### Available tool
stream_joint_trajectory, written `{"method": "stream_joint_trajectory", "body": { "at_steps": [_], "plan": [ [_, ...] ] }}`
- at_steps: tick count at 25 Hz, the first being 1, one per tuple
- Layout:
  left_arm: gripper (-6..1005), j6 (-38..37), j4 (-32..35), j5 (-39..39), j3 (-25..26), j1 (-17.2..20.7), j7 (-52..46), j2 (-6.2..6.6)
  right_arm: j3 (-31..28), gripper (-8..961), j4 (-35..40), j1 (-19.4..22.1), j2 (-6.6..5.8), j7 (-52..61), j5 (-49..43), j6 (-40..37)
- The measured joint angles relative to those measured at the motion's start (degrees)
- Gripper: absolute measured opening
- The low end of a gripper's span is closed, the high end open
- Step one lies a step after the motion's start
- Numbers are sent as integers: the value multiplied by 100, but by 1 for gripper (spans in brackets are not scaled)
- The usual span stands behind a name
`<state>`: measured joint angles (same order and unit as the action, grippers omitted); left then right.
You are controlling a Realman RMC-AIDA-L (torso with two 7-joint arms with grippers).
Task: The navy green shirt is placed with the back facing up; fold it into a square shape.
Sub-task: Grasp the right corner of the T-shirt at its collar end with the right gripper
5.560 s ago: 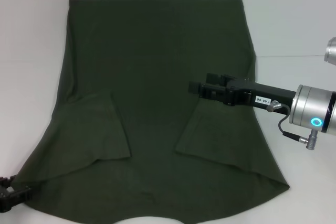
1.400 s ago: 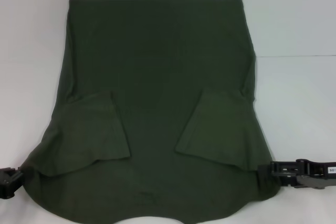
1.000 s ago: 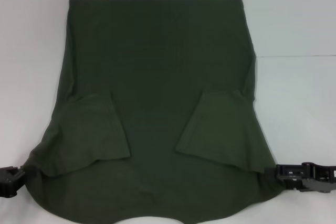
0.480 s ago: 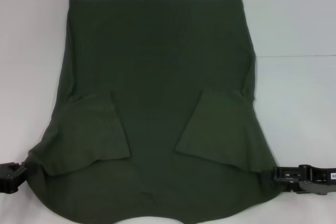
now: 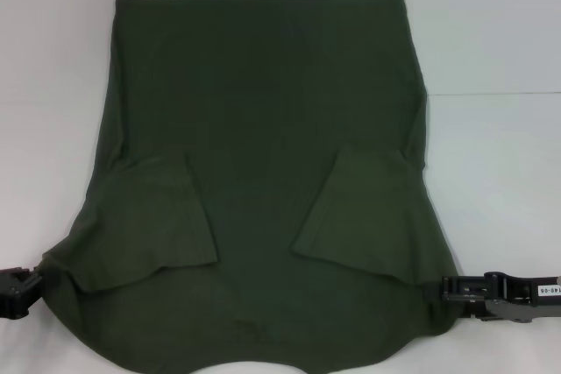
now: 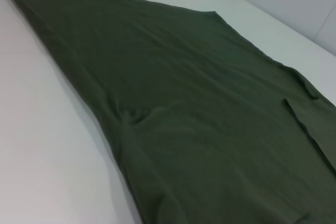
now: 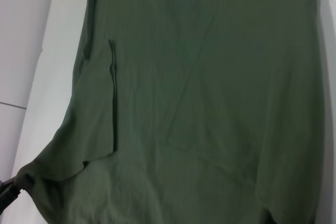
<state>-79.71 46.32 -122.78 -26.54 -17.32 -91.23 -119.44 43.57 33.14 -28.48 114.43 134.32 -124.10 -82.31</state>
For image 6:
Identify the dark green shirt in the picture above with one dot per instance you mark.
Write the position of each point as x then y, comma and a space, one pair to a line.
183, 103

